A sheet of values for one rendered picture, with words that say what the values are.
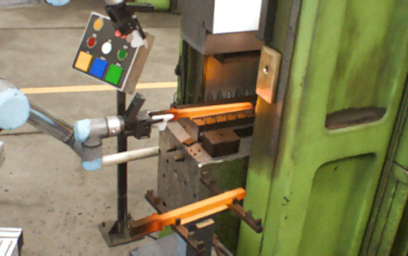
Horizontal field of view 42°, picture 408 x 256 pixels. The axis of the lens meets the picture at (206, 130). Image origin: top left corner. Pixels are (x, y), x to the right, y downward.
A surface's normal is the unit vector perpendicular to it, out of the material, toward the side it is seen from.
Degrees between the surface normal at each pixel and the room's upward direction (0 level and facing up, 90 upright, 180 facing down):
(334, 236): 90
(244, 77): 90
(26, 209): 0
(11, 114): 87
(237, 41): 90
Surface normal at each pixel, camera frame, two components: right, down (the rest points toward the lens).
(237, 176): 0.45, 0.46
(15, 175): 0.07, -0.88
